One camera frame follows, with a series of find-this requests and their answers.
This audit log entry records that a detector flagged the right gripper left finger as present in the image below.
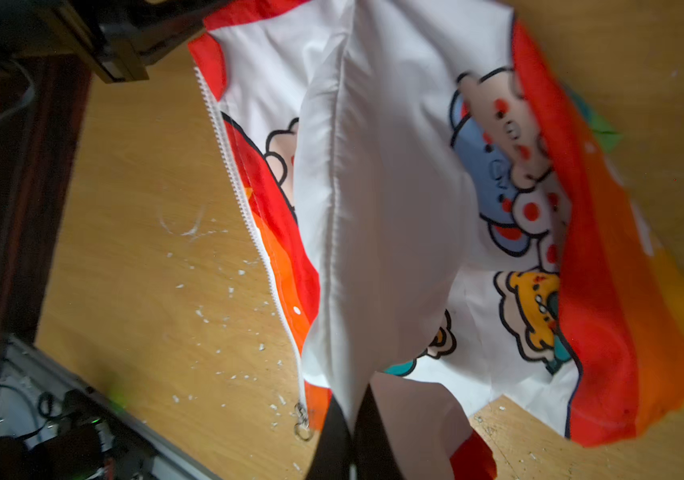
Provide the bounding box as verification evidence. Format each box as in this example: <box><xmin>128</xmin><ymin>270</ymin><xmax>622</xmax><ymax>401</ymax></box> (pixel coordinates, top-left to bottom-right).
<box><xmin>305</xmin><ymin>397</ymin><xmax>356</xmax><ymax>480</ymax></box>

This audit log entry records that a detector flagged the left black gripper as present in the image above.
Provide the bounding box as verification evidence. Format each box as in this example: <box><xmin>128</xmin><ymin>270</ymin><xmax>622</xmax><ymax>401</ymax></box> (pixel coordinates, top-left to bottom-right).
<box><xmin>35</xmin><ymin>0</ymin><xmax>228</xmax><ymax>83</ymax></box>

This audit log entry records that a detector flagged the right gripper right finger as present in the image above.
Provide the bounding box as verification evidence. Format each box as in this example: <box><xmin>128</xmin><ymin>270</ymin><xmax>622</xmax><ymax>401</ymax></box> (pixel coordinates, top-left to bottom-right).
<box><xmin>353</xmin><ymin>386</ymin><xmax>403</xmax><ymax>480</ymax></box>

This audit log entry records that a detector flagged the colourful rainbow kids jacket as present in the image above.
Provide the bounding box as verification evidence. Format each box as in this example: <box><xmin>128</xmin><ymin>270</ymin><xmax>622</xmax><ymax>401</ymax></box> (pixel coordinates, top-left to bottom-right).
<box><xmin>190</xmin><ymin>1</ymin><xmax>684</xmax><ymax>479</ymax></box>

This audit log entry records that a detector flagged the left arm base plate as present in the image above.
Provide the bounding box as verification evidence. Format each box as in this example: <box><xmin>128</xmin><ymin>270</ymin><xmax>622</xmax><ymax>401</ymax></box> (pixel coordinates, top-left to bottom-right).
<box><xmin>31</xmin><ymin>390</ymin><xmax>158</xmax><ymax>479</ymax></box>

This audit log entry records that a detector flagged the aluminium front rail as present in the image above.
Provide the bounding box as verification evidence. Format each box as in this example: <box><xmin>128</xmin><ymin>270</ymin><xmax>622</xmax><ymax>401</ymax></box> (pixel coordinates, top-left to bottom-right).
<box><xmin>0</xmin><ymin>335</ymin><xmax>218</xmax><ymax>479</ymax></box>

